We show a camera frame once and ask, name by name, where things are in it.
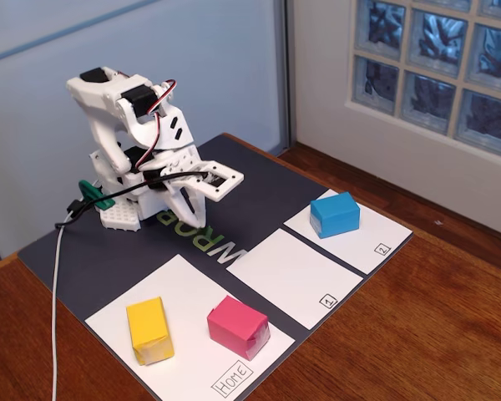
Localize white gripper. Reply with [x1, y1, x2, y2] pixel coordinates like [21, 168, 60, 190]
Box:
[144, 143, 209, 229]

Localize yellow paper box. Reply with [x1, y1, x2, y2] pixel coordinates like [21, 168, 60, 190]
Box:
[125, 296, 176, 367]

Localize white paper sheet marked HOME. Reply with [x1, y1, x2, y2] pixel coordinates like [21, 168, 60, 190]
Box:
[84, 254, 296, 401]

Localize pink-red paper box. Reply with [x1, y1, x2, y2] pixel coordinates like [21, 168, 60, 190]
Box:
[206, 295, 272, 362]

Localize blue paper box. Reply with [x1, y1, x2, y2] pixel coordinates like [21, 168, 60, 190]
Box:
[309, 191, 362, 240]

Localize black mat with WRO print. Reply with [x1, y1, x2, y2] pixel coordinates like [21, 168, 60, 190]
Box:
[17, 133, 414, 401]

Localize green table clamp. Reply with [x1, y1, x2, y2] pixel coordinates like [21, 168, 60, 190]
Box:
[78, 179, 117, 211]

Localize white paper sheet marked 1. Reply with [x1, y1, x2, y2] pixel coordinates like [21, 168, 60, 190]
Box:
[225, 227, 365, 331]

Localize white paper sheet marked 2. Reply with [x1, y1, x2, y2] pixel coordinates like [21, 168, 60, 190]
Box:
[282, 188, 414, 276]

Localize glass block window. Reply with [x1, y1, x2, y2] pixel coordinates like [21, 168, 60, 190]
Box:
[350, 0, 501, 159]

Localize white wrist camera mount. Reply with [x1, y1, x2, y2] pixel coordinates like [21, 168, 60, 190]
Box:
[161, 160, 245, 202]

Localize black camera cable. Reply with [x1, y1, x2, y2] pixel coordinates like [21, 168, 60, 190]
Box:
[54, 165, 212, 231]

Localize red servo wires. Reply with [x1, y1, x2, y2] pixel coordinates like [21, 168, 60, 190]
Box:
[132, 79, 180, 169]

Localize grey metal frame strip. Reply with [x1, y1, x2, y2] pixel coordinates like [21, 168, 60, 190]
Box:
[281, 0, 296, 152]

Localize white cable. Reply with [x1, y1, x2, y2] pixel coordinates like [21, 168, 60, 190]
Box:
[48, 210, 75, 401]

